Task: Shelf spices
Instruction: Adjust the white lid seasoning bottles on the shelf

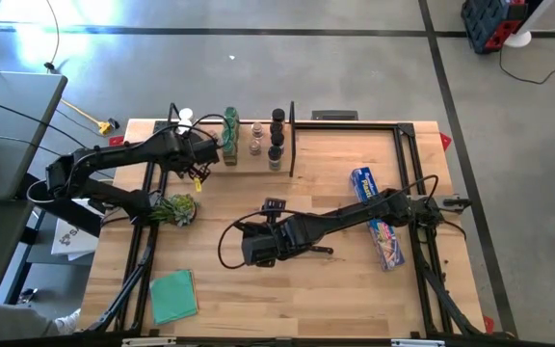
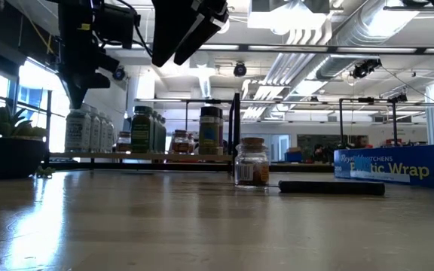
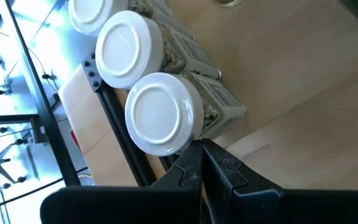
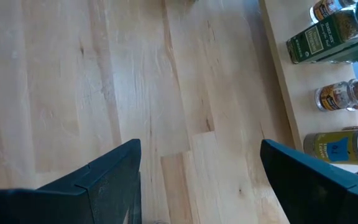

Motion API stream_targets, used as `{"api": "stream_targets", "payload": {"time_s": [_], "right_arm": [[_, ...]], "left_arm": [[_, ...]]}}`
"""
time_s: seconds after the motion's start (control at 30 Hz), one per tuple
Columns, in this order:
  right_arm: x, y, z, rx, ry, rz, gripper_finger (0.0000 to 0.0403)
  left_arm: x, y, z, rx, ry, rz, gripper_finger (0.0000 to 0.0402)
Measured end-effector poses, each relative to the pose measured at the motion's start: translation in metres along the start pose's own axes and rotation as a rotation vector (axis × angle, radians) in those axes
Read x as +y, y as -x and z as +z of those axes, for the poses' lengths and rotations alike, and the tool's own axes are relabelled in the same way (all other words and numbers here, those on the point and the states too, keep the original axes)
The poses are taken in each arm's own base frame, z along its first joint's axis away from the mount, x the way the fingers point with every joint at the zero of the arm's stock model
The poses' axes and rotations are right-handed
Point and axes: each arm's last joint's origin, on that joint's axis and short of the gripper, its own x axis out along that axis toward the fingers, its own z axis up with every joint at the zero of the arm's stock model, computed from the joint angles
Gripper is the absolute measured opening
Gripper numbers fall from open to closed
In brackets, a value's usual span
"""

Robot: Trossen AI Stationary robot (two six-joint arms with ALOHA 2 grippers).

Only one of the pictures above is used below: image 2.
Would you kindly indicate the black metal stand frame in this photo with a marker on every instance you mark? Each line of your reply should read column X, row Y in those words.
column 341, row 124

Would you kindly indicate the wooden shelf with black frame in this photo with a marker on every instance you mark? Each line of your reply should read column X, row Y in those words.
column 145, row 156

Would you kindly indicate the small green succulent sprig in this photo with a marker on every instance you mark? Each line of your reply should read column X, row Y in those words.
column 45, row 172

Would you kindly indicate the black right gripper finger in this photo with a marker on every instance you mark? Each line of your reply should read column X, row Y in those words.
column 168, row 30
column 198, row 34

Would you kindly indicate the long ceiling light bar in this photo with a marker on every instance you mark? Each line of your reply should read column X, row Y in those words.
column 315, row 48

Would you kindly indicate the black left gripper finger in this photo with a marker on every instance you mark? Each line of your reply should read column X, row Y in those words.
column 77, row 94

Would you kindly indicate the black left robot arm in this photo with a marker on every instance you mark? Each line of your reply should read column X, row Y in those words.
column 70, row 2

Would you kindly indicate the blue plastic wrap box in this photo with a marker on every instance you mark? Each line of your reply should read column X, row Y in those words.
column 390, row 169

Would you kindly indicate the silver ventilation duct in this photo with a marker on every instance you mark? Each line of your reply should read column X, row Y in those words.
column 352, row 30

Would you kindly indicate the person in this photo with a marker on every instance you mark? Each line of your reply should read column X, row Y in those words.
column 361, row 141

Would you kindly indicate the green-lid spice jars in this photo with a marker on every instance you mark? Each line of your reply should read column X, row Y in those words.
column 141, row 130

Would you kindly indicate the black-lid spice jars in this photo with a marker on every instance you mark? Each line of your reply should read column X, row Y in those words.
column 208, row 130

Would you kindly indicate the succulent plant in black pot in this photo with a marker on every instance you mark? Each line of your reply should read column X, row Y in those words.
column 10, row 158

